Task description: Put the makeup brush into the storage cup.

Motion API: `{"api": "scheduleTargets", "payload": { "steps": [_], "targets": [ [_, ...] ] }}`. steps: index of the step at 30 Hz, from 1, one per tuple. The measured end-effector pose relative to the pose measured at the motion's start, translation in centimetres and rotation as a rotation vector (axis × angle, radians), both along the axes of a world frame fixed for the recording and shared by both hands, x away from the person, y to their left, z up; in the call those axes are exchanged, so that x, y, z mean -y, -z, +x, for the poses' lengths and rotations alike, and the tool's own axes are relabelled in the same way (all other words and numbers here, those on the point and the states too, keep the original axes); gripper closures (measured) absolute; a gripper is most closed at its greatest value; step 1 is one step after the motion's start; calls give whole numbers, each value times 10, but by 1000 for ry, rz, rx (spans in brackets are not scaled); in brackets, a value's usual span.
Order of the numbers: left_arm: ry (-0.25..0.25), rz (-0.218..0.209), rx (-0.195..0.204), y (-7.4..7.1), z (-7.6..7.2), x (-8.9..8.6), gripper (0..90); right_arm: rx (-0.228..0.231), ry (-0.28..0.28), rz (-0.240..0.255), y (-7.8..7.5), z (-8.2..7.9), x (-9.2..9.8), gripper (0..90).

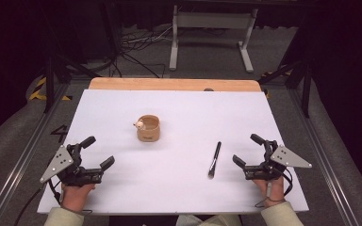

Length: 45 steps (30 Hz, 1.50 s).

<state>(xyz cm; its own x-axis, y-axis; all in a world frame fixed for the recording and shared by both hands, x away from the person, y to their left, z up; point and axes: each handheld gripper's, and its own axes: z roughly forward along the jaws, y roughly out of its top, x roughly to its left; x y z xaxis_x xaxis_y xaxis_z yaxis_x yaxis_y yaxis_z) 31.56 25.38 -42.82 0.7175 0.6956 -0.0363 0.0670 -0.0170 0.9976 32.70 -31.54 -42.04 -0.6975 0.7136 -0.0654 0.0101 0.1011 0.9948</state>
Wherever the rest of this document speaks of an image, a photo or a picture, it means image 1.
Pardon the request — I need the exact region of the white table mat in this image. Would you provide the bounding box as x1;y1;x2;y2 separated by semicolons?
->
37;89;310;216

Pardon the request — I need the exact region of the person's left hand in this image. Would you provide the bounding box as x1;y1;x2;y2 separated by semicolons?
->
60;184;96;215

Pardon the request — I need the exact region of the bundle of floor cables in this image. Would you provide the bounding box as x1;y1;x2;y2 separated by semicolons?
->
111;25;174;79

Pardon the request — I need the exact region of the person's right hand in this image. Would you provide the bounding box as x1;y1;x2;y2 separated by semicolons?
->
252;176;286;208

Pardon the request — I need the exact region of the black makeup brush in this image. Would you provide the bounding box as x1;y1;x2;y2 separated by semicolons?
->
207;140;222;180

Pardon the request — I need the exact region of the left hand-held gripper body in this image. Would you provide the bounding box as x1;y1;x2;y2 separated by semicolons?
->
40;143;104;188

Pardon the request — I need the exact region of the metal floor rail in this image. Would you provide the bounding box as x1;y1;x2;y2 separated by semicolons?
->
0;84;72;226
286;88;362;226

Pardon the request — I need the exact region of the yellow black hazard tape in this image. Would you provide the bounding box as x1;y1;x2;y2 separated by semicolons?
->
27;76;74;103

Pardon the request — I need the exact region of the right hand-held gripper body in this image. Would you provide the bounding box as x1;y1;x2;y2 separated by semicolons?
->
244;139;313;182

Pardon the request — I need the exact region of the person's light clothing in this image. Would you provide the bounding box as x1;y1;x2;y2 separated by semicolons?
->
174;214;243;226

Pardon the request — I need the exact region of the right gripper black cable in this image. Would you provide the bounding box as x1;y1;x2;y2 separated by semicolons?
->
254;169;294;209

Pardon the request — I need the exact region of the grey metal stand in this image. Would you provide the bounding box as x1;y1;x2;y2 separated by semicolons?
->
168;4;259;74

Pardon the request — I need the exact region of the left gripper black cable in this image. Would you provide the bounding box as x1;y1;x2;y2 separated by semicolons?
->
13;179;64;226

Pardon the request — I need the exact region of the wooden cup with figure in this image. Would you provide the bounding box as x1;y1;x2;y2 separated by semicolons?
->
133;114;161;143

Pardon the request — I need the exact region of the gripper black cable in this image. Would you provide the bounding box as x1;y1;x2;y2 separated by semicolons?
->
254;169;294;209
13;179;64;226

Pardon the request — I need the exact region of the black tripod stand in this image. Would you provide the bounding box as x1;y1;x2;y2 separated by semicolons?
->
42;51;102;115
257;57;313;120

